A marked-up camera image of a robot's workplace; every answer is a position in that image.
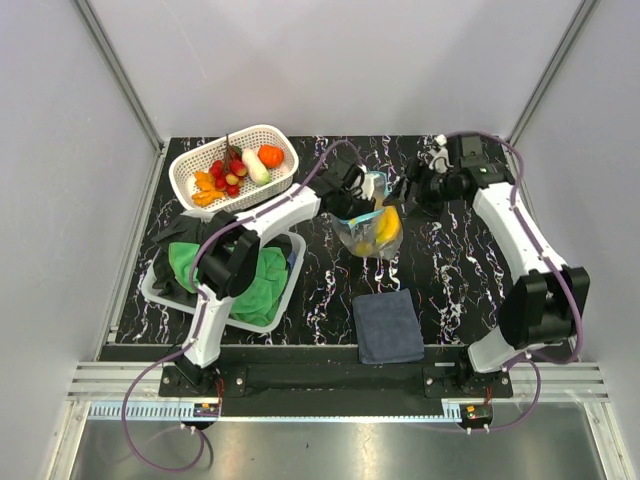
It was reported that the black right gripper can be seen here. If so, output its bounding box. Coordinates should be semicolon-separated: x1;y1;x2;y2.
382;157;462;224

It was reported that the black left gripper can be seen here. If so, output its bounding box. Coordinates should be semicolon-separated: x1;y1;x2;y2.
332;191;375;245

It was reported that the yellow fake banana bunch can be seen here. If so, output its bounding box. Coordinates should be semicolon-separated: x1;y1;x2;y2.
348;207;403;260

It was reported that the clear zip top bag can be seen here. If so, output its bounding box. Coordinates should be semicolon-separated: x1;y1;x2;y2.
329;171;403;261

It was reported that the orange fake bell pepper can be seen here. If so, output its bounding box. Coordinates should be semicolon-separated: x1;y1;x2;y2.
258;144;285;169

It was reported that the white fake daikon radish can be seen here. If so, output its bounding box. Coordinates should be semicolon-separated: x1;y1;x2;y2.
242;148;271;186

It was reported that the red fake strawberry bunch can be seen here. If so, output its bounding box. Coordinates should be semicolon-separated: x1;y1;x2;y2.
209;136;247;198

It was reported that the orange fake ginger root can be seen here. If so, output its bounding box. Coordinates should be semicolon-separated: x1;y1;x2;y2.
194;171;216;192

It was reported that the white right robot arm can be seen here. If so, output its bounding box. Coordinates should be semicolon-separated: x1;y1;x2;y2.
386;131;590;397

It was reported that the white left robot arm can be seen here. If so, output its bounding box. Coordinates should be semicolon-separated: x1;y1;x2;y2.
177;161;375;396

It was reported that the white perforated plastic basket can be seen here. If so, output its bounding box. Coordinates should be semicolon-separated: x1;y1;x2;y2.
169;125;299;218

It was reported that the dark blue folded towel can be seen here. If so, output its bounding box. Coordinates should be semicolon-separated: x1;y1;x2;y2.
352;289;424;365

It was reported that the green microfibre cloth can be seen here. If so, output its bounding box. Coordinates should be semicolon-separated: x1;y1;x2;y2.
166;236;292;327

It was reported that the black cloth in bin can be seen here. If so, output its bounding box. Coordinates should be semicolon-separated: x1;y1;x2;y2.
152;215;280;305

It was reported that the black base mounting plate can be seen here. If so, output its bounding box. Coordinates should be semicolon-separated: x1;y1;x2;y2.
159;363;513;400

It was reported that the grey plastic bin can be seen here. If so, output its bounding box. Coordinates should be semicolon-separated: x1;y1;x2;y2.
140;232;307;334

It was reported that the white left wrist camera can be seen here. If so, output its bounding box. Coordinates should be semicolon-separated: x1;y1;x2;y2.
355;172;378;200

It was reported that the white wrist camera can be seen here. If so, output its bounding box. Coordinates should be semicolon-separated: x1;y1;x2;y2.
355;172;378;200
427;134;452;174

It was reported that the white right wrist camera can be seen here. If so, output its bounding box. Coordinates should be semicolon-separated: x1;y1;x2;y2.
427;134;452;174

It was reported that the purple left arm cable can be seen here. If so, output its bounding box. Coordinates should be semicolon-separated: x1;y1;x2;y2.
119;139;364;474

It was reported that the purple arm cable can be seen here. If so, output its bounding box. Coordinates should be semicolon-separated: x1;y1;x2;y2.
119;139;364;474
414;130;584;432

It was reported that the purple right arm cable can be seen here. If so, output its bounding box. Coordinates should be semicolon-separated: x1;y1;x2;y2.
414;130;584;432

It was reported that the aluminium frame post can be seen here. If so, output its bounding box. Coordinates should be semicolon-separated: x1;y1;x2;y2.
507;0;600;146
71;0;164;154

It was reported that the left aluminium frame post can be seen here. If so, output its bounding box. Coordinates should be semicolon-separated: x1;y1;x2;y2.
71;0;164;154

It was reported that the aluminium front rail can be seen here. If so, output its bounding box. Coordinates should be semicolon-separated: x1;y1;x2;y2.
67;362;609;403

